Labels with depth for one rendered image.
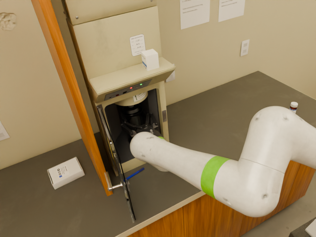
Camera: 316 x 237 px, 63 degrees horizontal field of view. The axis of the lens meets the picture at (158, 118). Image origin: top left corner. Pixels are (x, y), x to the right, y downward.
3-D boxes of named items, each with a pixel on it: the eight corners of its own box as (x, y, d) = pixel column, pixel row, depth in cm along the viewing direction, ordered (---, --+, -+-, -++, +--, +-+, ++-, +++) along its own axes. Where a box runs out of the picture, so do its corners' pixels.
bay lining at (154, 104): (103, 136, 147) (87, 82, 125) (144, 120, 155) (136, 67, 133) (119, 164, 129) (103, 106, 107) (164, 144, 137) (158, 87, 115)
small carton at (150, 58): (142, 66, 102) (140, 51, 99) (154, 62, 104) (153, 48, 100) (147, 71, 99) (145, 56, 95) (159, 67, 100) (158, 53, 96)
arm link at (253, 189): (293, 178, 65) (277, 169, 57) (277, 227, 64) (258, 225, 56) (230, 157, 78) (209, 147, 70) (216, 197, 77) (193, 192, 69)
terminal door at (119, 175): (117, 171, 129) (99, 106, 104) (135, 224, 106) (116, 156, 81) (116, 171, 128) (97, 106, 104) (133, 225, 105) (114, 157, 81)
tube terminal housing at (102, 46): (101, 147, 151) (58, 10, 103) (150, 127, 161) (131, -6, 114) (115, 177, 132) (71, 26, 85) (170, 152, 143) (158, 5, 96)
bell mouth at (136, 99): (106, 92, 126) (103, 83, 123) (138, 82, 132) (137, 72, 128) (118, 110, 113) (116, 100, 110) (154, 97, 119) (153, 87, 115)
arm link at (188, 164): (214, 197, 76) (229, 163, 78) (194, 188, 69) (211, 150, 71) (139, 160, 103) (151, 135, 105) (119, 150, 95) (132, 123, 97)
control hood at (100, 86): (93, 101, 104) (87, 79, 97) (164, 77, 114) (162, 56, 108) (102, 115, 95) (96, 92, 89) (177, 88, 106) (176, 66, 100)
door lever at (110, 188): (117, 171, 103) (116, 166, 101) (123, 189, 96) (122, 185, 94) (104, 175, 102) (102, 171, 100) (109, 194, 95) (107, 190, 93)
